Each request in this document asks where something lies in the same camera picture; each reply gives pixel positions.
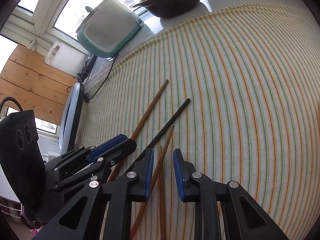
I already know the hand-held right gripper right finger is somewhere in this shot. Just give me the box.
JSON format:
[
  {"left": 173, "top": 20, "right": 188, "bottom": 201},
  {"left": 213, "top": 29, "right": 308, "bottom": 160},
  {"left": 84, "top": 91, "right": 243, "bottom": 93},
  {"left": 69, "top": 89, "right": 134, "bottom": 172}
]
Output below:
[{"left": 173, "top": 148, "right": 292, "bottom": 240}]

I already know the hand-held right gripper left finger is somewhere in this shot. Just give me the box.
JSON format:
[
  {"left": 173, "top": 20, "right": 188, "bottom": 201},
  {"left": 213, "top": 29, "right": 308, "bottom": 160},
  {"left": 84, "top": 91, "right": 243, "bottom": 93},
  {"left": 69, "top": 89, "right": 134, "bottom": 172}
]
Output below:
[{"left": 32, "top": 147, "right": 155, "bottom": 240}]

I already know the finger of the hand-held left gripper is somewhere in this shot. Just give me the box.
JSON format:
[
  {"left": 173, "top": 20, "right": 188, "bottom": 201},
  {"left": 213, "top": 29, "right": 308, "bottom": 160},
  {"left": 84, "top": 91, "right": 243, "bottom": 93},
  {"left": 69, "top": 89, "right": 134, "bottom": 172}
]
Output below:
[
  {"left": 51, "top": 156, "right": 115, "bottom": 193},
  {"left": 46, "top": 134, "right": 137, "bottom": 172}
]

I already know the brown red-tipped chopstick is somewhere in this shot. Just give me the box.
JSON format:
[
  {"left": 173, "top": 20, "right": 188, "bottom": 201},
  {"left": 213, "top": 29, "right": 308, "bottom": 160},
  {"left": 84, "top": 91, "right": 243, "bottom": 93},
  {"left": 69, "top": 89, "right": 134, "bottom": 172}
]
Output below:
[
  {"left": 107, "top": 79, "right": 169, "bottom": 183},
  {"left": 129, "top": 124, "right": 175, "bottom": 240},
  {"left": 157, "top": 144, "right": 167, "bottom": 240}
]

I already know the black chopstick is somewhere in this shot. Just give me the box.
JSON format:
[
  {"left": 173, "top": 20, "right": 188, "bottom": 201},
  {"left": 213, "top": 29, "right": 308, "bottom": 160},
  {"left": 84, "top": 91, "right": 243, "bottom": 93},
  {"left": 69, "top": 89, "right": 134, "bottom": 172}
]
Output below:
[{"left": 141, "top": 98, "right": 192, "bottom": 157}]

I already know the wooden plank board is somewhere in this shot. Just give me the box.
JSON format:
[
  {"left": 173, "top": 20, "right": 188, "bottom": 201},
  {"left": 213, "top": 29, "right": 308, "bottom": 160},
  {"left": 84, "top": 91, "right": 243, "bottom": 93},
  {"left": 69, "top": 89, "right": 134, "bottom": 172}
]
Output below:
[{"left": 0, "top": 44, "right": 77, "bottom": 125}]

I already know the striped tablecloth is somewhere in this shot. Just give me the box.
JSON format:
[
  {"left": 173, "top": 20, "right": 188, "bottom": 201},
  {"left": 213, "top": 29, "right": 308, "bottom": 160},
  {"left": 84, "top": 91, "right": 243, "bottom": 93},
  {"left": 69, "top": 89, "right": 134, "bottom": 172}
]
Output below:
[{"left": 75, "top": 2, "right": 320, "bottom": 240}]

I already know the white cutting board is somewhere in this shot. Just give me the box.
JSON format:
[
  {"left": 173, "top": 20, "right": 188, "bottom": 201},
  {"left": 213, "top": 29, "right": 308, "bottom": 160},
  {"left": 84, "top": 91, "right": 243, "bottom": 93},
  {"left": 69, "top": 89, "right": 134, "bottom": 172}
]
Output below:
[{"left": 44, "top": 41, "right": 87, "bottom": 77}]

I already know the teal and white electric cooker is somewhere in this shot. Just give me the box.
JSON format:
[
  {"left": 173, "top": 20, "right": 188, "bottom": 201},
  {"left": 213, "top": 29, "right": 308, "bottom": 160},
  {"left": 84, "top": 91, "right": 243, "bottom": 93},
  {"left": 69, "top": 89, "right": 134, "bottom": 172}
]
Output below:
[{"left": 76, "top": 0, "right": 143, "bottom": 58}]

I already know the white ring light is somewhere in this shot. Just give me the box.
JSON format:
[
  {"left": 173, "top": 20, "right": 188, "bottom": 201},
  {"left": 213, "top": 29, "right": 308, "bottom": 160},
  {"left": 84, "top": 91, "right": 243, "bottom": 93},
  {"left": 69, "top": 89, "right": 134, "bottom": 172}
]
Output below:
[{"left": 58, "top": 82, "right": 86, "bottom": 155}]

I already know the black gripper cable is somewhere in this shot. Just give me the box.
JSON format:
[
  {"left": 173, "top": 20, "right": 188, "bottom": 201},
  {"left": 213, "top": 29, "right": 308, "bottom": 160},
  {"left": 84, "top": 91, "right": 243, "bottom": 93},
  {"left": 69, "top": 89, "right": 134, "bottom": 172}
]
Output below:
[{"left": 0, "top": 96, "right": 25, "bottom": 117}]

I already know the black electric cooker cable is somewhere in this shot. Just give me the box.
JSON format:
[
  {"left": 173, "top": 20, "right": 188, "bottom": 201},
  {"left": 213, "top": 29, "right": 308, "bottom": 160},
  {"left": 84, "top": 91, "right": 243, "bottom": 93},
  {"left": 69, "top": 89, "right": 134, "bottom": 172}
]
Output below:
[{"left": 85, "top": 55, "right": 118, "bottom": 102}]

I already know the white window frame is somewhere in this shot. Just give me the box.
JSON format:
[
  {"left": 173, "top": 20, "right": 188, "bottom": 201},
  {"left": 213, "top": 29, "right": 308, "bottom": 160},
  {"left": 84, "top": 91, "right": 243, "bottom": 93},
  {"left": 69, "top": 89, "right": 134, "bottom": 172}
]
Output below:
[{"left": 0, "top": 0, "right": 120, "bottom": 63}]

